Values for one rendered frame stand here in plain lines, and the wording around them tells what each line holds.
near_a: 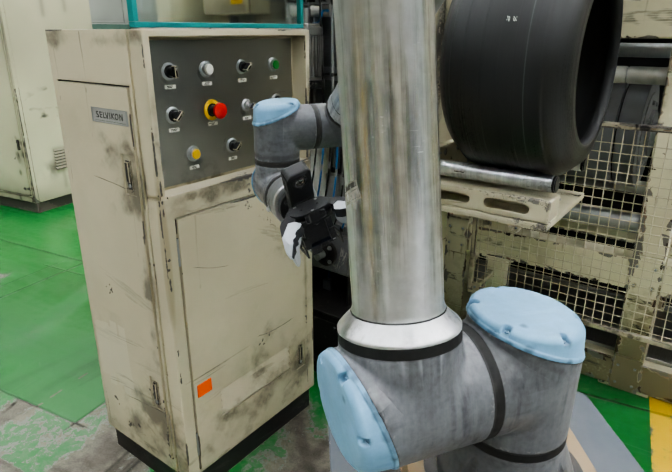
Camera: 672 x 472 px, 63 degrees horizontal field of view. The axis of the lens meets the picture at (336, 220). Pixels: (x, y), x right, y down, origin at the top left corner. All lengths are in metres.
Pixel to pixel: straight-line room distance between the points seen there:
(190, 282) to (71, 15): 3.48
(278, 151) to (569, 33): 0.67
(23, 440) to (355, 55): 1.84
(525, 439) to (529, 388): 0.08
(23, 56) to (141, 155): 3.15
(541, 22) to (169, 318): 1.09
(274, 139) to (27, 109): 3.49
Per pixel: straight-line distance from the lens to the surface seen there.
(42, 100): 4.51
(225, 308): 1.54
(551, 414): 0.77
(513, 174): 1.49
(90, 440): 2.09
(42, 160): 4.53
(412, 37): 0.59
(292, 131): 1.07
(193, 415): 1.62
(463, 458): 0.83
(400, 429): 0.64
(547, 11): 1.32
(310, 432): 1.96
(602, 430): 1.13
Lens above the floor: 1.26
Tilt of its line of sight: 19 degrees down
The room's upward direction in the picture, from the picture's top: straight up
